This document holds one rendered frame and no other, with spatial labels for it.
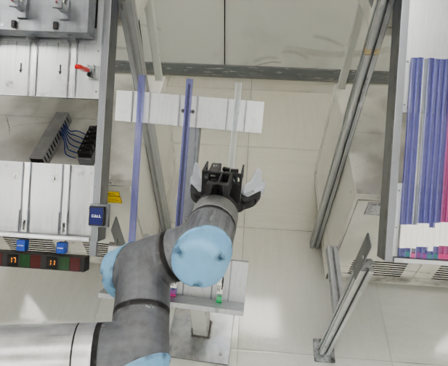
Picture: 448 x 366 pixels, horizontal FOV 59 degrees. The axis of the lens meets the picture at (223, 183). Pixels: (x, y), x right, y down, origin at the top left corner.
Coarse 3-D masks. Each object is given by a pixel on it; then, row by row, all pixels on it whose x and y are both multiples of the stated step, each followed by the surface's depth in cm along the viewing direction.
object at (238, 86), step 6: (240, 84) 87; (240, 90) 88; (240, 96) 88; (234, 102) 88; (234, 108) 88; (234, 114) 88; (234, 120) 88; (234, 126) 89; (234, 132) 89; (234, 138) 89; (234, 144) 89; (234, 150) 89; (234, 156) 89; (234, 162) 90; (216, 294) 94; (222, 294) 94
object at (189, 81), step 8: (192, 80) 89; (184, 104) 89; (184, 112) 89; (184, 120) 90; (184, 128) 90; (184, 136) 90; (184, 144) 90; (184, 152) 90; (184, 160) 91; (184, 168) 91; (184, 176) 91; (184, 184) 92; (176, 208) 92; (176, 216) 92; (176, 224) 93; (176, 288) 95
